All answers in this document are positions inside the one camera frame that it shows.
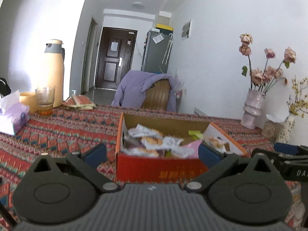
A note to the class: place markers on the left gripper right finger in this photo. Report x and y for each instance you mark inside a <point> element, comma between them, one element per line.
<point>217,163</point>

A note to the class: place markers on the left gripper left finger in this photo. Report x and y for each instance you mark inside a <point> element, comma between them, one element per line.
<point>85,165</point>

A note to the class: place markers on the green white snack pouch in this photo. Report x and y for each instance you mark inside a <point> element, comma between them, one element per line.
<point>195,134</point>

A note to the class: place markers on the white snack packet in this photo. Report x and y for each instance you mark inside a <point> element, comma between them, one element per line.
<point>141,152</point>
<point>142,131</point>

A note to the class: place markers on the oat crisp snack packet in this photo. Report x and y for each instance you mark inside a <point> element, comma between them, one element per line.
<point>166,143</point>

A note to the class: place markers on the orange cracker packet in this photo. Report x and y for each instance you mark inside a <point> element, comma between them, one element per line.
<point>216,143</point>

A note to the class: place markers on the floral white vase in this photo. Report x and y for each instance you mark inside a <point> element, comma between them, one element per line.
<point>286,129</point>

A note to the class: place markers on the red cardboard pumpkin box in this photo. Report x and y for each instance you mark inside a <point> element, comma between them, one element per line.
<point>171,165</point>

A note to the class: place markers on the clear jar with lid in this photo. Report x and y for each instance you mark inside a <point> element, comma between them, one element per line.
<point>272,129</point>

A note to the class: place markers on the patterned red tablecloth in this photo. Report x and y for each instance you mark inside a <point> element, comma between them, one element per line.
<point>76,130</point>

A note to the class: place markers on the yellow dried flowers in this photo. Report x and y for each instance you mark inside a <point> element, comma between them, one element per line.
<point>297,102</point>

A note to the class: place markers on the folded red cloth coasters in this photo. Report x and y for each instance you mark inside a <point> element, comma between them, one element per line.
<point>80,102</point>

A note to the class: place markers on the pink textured vase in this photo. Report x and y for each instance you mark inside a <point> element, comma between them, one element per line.
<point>252,108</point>

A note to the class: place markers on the glass cup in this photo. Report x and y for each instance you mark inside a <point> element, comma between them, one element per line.
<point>45,99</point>

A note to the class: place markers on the purple jacket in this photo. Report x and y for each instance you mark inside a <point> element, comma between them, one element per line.
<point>131,91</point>

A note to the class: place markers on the dried pink roses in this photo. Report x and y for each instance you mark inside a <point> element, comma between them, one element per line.
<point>263,79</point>

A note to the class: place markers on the yellow round cup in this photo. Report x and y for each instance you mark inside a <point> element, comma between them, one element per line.
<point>30,99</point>

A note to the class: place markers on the purple tissue pack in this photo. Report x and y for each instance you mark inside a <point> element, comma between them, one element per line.
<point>14,115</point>

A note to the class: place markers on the wooden chair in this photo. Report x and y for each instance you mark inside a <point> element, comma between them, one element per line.
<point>157,96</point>

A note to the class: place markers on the beige thermos jug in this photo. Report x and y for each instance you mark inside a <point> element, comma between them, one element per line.
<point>54,56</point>

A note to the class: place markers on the dark brown door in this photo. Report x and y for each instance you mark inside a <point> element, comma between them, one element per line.
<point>115,57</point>

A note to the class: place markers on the grey refrigerator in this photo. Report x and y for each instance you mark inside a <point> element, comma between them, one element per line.
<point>157,51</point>

